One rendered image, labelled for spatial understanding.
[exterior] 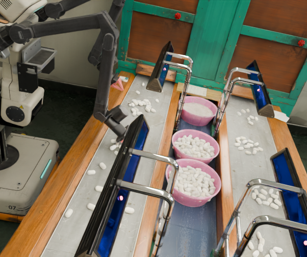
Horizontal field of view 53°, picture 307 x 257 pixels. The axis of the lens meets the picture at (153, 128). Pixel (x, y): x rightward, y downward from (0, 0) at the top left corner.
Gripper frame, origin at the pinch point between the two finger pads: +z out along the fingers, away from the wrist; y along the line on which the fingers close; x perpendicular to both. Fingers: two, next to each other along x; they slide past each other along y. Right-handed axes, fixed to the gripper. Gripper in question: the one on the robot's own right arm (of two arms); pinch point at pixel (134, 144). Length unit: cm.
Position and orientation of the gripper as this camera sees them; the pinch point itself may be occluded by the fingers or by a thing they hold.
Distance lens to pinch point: 158.9
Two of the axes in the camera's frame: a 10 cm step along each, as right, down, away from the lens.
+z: 6.6, 6.8, 3.1
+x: -7.4, 5.0, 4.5
